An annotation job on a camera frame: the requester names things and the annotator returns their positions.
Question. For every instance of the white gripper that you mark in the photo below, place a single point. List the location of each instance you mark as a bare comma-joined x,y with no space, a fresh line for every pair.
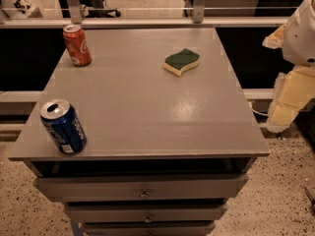
301,39

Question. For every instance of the green and yellow sponge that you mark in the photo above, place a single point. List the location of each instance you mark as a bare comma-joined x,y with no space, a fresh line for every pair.
181,62

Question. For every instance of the orange soda can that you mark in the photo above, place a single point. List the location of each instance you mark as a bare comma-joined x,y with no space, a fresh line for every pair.
76,45

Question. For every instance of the blue pepsi can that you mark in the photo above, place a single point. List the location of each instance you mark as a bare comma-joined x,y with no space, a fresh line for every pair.
63,126

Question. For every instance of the top grey drawer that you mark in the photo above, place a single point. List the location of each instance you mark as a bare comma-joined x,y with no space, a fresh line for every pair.
141,188

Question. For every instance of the grey drawer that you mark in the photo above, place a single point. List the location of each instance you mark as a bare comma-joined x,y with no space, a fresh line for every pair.
141,188
145,213
187,228

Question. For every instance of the grey drawer cabinet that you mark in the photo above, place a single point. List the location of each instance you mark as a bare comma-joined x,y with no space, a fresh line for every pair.
142,120

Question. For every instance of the metal window railing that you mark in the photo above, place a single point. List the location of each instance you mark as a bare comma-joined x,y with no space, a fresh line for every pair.
48,14

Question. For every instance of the middle grey drawer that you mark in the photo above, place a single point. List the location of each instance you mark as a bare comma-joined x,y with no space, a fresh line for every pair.
145,213

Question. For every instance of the bottom grey drawer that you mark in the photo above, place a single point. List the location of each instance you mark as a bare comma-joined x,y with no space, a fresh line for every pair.
187,228

